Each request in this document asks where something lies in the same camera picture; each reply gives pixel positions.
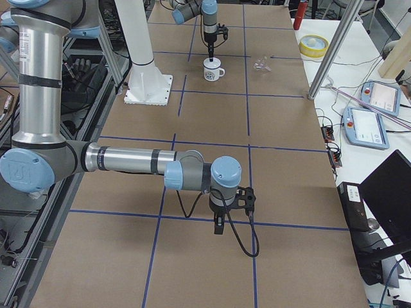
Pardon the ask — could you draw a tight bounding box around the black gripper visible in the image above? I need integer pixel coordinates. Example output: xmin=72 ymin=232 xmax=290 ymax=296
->
xmin=205 ymin=23 xmax=229 ymax=62
xmin=209 ymin=187 xmax=256 ymax=235

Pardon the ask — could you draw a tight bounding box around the clear plastic funnel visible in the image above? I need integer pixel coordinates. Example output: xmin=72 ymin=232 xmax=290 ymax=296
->
xmin=253 ymin=56 xmax=272 ymax=72

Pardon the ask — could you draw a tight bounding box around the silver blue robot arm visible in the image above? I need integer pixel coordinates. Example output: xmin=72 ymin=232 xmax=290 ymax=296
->
xmin=168 ymin=0 xmax=229 ymax=62
xmin=1 ymin=1 xmax=256 ymax=234

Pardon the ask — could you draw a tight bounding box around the white enamel mug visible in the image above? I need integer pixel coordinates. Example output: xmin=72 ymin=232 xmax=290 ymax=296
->
xmin=203 ymin=57 xmax=225 ymax=81

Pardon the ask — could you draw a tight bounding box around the red cylinder bottle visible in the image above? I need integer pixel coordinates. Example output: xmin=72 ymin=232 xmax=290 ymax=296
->
xmin=293 ymin=0 xmax=309 ymax=30

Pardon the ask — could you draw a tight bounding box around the yellow tape roll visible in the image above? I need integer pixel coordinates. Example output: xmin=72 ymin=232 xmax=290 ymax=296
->
xmin=299 ymin=35 xmax=329 ymax=58

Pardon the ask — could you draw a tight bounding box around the black computer box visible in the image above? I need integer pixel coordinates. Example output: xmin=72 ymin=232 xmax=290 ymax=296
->
xmin=337 ymin=182 xmax=399 ymax=288

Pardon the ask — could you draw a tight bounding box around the black monitor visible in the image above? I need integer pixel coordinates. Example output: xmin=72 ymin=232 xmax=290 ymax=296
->
xmin=360 ymin=150 xmax=410 ymax=244

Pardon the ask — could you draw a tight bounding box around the near teach pendant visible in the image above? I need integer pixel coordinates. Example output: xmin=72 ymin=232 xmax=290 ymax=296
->
xmin=342 ymin=107 xmax=390 ymax=150

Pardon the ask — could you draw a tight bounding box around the teach pendant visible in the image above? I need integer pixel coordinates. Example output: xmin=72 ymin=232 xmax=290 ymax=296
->
xmin=361 ymin=80 xmax=401 ymax=116
xmin=342 ymin=107 xmax=390 ymax=150

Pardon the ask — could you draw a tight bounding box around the far teach pendant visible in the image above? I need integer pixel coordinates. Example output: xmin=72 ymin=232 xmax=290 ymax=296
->
xmin=361 ymin=80 xmax=401 ymax=116

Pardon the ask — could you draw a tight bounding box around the wooden beam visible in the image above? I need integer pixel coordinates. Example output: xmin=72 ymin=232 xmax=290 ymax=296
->
xmin=378 ymin=27 xmax=411 ymax=79

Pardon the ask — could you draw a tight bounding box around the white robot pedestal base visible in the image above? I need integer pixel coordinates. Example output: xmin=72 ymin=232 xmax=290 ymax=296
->
xmin=115 ymin=0 xmax=173 ymax=106

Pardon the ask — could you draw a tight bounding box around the aluminium frame post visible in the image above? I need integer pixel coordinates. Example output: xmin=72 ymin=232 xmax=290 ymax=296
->
xmin=308 ymin=0 xmax=364 ymax=100

